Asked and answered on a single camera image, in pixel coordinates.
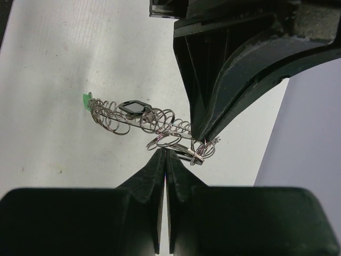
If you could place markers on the black tag key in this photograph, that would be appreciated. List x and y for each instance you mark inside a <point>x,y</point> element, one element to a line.
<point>186,154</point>
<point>134,108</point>

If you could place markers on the large metal keyring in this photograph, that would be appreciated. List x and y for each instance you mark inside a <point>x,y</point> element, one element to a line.
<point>162,123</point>

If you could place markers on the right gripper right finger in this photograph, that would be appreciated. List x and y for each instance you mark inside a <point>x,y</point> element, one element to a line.
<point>211,220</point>

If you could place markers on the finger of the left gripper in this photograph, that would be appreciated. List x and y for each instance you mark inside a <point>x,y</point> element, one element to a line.
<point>304,34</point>

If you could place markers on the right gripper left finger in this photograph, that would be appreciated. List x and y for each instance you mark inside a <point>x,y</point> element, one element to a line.
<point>125,220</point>

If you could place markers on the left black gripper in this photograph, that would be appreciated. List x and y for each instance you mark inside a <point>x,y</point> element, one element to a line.
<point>201,48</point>

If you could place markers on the green key tag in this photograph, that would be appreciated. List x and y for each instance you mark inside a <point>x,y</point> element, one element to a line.
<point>87,98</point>

